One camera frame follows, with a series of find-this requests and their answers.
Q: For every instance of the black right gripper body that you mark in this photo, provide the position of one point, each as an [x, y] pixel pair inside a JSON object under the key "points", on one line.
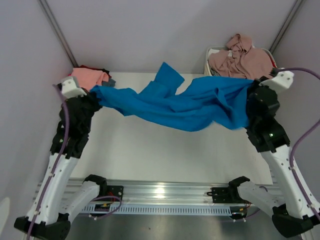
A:
{"points": [[255, 82]]}

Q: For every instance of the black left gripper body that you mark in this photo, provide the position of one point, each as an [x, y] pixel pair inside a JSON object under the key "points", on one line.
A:
{"points": [[90, 106]]}

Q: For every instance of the blue t shirt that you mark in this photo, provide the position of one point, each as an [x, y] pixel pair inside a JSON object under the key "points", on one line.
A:
{"points": [[207, 100]]}

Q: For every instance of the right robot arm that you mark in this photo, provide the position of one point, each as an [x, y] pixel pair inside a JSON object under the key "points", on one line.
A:
{"points": [[297, 212]]}

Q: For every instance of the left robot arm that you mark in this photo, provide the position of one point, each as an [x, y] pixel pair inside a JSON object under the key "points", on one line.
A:
{"points": [[47, 219]]}

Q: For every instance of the salmon pink folded shirt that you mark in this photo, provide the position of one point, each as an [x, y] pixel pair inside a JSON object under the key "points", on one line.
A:
{"points": [[89, 78]]}

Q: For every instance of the grey blue folded shirt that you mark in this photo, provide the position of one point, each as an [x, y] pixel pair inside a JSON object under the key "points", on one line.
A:
{"points": [[110, 83]]}

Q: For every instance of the black folded shirt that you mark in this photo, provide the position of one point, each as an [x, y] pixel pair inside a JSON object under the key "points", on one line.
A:
{"points": [[105, 71]]}

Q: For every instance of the dusty pink shirt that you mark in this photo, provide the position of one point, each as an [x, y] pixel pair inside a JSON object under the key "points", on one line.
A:
{"points": [[246, 62]]}

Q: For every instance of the white laundry basket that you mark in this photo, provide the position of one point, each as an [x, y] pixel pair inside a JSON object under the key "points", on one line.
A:
{"points": [[208, 71]]}

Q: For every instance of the right corner metal profile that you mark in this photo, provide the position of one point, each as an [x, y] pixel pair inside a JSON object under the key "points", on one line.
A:
{"points": [[289, 20]]}

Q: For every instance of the corner metal profile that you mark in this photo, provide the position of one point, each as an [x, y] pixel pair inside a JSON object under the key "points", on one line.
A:
{"points": [[48, 13], [289, 20]]}

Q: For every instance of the left corner metal profile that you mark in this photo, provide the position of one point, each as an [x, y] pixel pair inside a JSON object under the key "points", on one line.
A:
{"points": [[48, 13]]}

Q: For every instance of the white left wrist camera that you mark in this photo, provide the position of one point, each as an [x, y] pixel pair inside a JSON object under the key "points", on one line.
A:
{"points": [[70, 88]]}

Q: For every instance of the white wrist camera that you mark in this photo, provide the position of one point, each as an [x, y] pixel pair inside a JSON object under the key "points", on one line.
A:
{"points": [[280, 83], [70, 88]]}

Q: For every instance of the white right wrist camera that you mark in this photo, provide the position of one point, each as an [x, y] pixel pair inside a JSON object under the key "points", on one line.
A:
{"points": [[280, 83]]}

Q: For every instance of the aluminium mounting rail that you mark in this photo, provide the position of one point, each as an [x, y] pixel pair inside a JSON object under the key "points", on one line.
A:
{"points": [[159, 193]]}

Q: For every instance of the white slotted cable duct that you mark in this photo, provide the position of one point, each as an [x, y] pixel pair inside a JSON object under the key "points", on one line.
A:
{"points": [[183, 210]]}

